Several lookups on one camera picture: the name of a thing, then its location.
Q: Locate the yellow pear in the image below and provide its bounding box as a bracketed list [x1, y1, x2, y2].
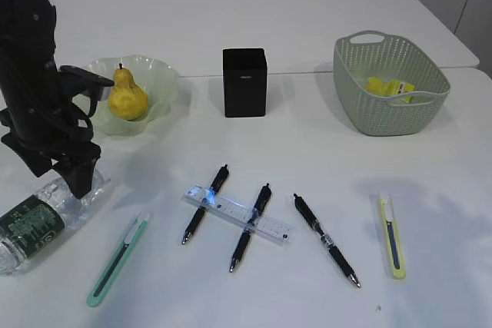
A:
[108, 63, 148, 121]

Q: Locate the green utility knife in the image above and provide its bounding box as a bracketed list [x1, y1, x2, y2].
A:
[86, 212, 151, 307]

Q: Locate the black pen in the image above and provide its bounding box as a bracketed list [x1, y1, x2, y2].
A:
[293, 194, 361, 289]
[229, 183, 271, 273]
[181, 164, 231, 247]

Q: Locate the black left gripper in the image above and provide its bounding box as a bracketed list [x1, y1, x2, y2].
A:
[1, 70, 101, 199]

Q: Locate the green woven plastic basket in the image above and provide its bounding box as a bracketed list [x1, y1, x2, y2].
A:
[333, 31, 450, 137]

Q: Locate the black pen left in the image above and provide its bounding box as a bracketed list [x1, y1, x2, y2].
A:
[181, 164, 231, 247]

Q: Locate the black pen middle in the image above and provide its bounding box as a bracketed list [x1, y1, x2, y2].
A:
[229, 183, 271, 273]

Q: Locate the clear plastic water bottle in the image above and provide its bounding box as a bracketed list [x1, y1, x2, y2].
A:
[1, 171, 111, 276]

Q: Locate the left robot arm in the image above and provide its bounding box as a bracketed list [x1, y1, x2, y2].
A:
[1, 0, 114, 199]

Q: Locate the transparent plastic ruler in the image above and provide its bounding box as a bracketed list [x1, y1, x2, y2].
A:
[183, 185, 294, 245]

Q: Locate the yellow white waste paper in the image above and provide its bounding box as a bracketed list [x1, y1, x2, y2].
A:
[364, 77, 414, 97]

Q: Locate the black square pen holder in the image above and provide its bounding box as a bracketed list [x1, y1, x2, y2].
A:
[222, 48, 268, 118]

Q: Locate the yellow utility knife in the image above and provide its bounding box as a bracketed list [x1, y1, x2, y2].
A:
[379, 194, 406, 280]

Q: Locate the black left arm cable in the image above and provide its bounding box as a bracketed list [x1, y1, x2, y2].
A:
[65, 93, 97, 133]

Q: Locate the black pen right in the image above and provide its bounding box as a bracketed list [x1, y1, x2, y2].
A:
[293, 194, 361, 289]

